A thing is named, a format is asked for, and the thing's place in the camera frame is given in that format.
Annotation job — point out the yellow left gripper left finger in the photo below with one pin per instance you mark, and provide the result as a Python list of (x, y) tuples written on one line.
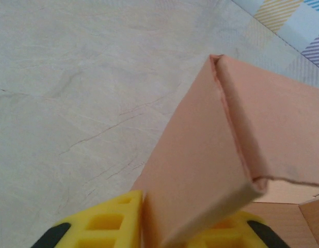
[(102, 222)]

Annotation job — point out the orange paper box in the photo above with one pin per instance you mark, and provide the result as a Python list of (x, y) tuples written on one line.
[(213, 134)]

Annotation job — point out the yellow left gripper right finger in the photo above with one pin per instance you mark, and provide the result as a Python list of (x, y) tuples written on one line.
[(234, 230)]

